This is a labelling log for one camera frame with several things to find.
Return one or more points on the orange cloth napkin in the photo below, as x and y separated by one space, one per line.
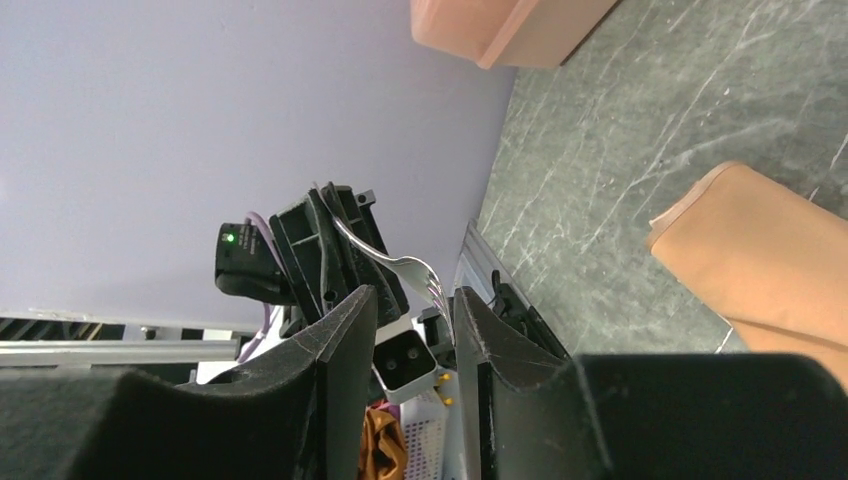
768 261

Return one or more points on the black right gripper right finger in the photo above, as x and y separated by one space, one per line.
528 414

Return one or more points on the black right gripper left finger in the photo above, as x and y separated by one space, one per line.
294 412

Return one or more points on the white perforated basket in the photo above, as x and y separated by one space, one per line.
424 422

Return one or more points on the brown cloth bundle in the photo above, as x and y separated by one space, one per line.
383 452

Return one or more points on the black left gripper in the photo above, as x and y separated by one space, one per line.
321 267

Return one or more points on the grey power connector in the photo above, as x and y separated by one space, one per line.
404 367

